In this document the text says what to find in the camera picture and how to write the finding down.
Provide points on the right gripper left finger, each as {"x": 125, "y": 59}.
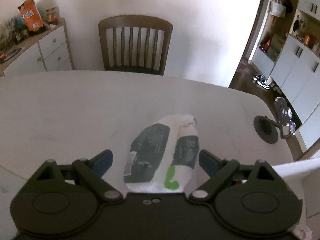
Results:
{"x": 89, "y": 174}

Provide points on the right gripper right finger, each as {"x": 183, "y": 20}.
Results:
{"x": 220, "y": 171}

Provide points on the white green plastic bag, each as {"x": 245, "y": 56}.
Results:
{"x": 163, "y": 156}

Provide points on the red cardboard box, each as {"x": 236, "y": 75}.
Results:
{"x": 297, "y": 170}

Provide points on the white sideboard cabinet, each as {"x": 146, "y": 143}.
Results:
{"x": 46, "y": 52}

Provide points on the brown wooden chair far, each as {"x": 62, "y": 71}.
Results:
{"x": 135, "y": 43}

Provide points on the orange snack bag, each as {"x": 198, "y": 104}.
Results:
{"x": 31, "y": 16}

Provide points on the white wall cabinet unit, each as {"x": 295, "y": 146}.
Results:
{"x": 288, "y": 54}

